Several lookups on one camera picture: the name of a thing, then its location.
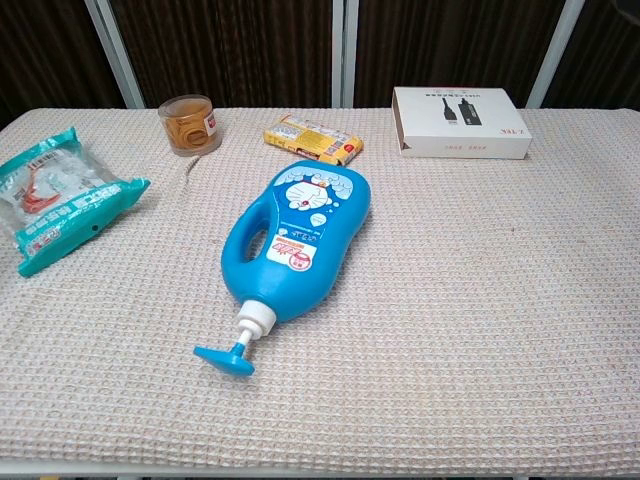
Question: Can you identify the white frame post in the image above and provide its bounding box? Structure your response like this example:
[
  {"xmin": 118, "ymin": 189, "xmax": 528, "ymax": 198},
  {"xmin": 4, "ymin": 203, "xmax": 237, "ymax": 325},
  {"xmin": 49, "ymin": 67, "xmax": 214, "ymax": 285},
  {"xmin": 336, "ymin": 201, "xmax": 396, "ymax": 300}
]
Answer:
[
  {"xmin": 331, "ymin": 0, "xmax": 361, "ymax": 109},
  {"xmin": 83, "ymin": 0, "xmax": 147, "ymax": 110},
  {"xmin": 525, "ymin": 0, "xmax": 585, "ymax": 110}
]

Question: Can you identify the beige waffle tablecloth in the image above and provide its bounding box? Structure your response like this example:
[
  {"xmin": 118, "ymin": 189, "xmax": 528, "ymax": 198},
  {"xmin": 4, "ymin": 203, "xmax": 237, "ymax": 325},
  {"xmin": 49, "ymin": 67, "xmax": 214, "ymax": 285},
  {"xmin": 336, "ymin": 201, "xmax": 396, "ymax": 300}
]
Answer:
[{"xmin": 0, "ymin": 106, "xmax": 640, "ymax": 465}]

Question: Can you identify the teal plastic package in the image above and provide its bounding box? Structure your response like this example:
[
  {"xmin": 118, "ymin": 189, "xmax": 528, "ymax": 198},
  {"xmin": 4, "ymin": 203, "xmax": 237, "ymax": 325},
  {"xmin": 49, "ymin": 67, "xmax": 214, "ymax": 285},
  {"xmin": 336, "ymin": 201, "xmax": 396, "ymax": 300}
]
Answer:
[{"xmin": 0, "ymin": 126, "xmax": 152, "ymax": 279}]

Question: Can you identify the white cardboard box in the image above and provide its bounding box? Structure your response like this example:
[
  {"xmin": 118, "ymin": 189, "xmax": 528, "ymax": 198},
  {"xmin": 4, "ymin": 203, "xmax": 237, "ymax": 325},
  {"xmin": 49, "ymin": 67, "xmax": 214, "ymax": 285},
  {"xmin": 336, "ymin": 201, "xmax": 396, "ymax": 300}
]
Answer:
[{"xmin": 391, "ymin": 86, "xmax": 533, "ymax": 160}]

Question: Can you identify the yellow small carton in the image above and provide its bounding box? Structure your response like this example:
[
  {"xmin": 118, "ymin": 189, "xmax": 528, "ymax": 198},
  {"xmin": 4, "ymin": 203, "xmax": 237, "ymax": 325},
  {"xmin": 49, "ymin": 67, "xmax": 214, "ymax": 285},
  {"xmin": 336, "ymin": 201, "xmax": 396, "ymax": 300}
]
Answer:
[{"xmin": 263, "ymin": 113, "xmax": 365, "ymax": 167}]

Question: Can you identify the blue pump bottle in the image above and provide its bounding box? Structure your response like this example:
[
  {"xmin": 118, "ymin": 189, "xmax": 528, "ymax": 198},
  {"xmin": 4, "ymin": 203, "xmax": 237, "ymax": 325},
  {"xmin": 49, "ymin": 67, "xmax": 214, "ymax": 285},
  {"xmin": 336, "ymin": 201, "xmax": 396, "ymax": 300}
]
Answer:
[{"xmin": 193, "ymin": 159, "xmax": 373, "ymax": 378}]

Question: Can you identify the clear jar of rubber bands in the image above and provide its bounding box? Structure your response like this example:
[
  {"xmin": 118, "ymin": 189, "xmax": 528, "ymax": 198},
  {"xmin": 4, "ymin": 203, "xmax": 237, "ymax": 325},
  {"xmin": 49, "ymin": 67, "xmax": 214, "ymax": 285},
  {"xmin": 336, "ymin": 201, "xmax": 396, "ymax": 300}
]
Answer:
[{"xmin": 157, "ymin": 93, "xmax": 224, "ymax": 158}]

